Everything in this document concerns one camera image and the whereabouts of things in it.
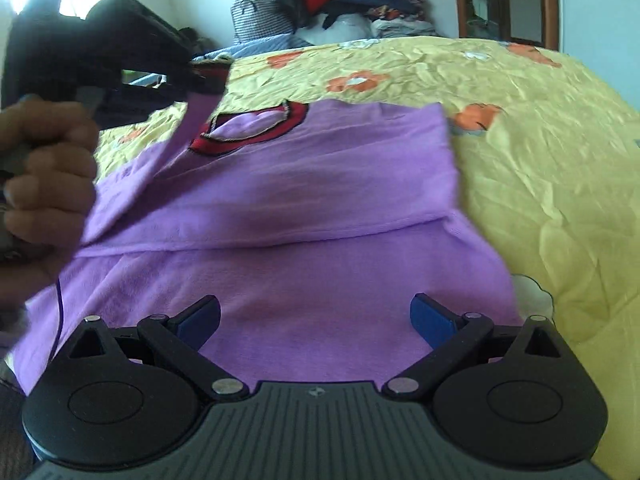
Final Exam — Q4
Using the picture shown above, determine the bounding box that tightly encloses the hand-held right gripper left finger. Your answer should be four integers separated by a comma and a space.
67, 295, 249, 401

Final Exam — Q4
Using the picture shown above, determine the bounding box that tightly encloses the checkered bag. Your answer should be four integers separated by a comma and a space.
231, 0, 303, 45

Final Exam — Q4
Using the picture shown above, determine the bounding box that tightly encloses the person's left hand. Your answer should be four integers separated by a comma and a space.
0, 96, 101, 306

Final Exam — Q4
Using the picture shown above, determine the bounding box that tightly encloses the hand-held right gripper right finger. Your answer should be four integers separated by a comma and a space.
382, 292, 572, 401

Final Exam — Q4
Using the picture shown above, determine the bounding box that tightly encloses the yellow floral bedsheet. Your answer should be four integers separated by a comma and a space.
95, 37, 640, 480

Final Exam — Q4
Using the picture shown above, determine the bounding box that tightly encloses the purple sweater with red trim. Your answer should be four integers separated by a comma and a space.
10, 59, 526, 402

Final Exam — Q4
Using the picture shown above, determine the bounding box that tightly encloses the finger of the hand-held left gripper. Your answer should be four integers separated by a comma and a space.
167, 57, 233, 98

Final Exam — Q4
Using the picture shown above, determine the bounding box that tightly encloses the blue striped cloth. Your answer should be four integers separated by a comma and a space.
192, 35, 313, 63

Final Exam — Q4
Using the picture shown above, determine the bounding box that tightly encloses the white plastic bag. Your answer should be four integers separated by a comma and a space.
299, 12, 378, 43

